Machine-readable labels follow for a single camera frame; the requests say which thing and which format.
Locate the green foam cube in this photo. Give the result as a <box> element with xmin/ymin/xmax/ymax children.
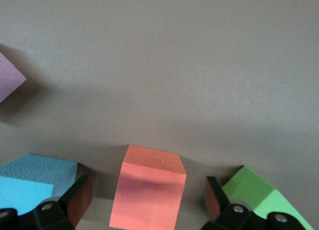
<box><xmin>221</xmin><ymin>165</ymin><xmax>315</xmax><ymax>230</ymax></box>

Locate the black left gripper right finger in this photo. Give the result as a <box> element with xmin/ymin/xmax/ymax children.
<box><xmin>200</xmin><ymin>176</ymin><xmax>252</xmax><ymax>230</ymax></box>

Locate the orange foam cube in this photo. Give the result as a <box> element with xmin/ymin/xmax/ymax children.
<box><xmin>109</xmin><ymin>144</ymin><xmax>187</xmax><ymax>230</ymax></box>

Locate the blue foam cube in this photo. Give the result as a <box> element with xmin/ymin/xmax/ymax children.
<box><xmin>0</xmin><ymin>153</ymin><xmax>79</xmax><ymax>216</ymax></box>

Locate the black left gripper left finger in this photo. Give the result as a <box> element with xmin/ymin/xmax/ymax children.
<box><xmin>33</xmin><ymin>174</ymin><xmax>94</xmax><ymax>230</ymax></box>

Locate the pink foam cube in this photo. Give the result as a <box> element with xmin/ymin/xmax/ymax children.
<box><xmin>0</xmin><ymin>51</ymin><xmax>27</xmax><ymax>103</ymax></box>

